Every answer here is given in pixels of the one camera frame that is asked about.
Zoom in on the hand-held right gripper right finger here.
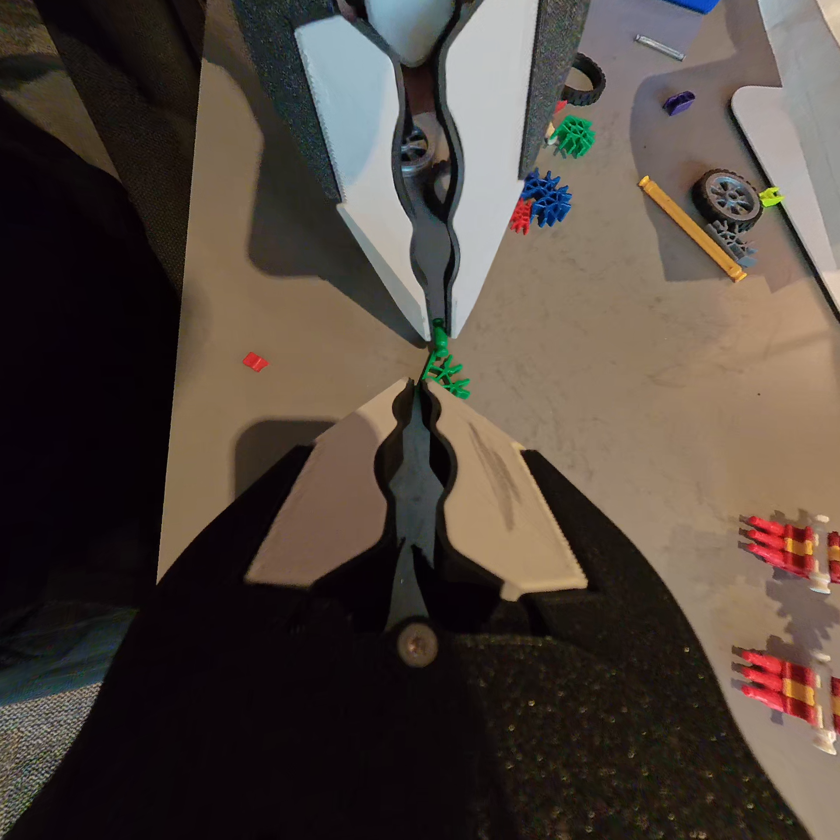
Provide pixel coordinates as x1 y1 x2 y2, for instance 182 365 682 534
420 379 588 627

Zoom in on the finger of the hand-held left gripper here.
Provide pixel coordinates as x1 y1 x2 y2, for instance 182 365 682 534
438 0 540 339
294 14 438 342

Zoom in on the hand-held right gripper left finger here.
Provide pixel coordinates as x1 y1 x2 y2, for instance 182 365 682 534
244 379 417 631

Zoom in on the large green toy connector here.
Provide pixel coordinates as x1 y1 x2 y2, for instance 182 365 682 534
548 115 597 160
420 351 472 401

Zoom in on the grey wheel hub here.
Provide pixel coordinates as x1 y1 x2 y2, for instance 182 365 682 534
399 112 437 177

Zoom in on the thin metal pin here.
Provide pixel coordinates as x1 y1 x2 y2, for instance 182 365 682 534
635 34 686 62

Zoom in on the long yellow toy rod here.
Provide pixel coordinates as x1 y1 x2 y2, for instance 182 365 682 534
638 175 748 283

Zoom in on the small wheel with grey hub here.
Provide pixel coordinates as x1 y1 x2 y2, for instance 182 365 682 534
691 168 765 232

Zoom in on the grey toy connector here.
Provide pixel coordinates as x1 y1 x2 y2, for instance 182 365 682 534
705 220 759 266

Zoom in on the white desk stand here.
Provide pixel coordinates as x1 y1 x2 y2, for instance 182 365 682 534
730 0 840 326

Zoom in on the red yellow toy assembly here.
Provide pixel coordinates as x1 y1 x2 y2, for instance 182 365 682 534
730 646 840 754

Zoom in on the small black tyre ring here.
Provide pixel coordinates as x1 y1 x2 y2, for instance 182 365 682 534
567 52 606 108

